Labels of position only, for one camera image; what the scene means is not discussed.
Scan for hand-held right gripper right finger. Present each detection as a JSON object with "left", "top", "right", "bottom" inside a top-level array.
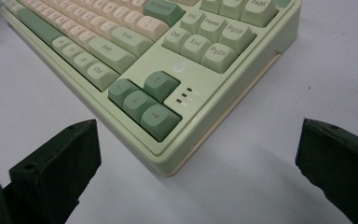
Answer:
[{"left": 295, "top": 118, "right": 358, "bottom": 224}]

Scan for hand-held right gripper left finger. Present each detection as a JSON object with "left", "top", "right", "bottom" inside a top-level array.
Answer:
[{"left": 8, "top": 119, "right": 103, "bottom": 224}]

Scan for green and cream keyboard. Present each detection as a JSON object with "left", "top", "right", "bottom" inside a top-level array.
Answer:
[{"left": 0, "top": 0, "right": 303, "bottom": 177}]

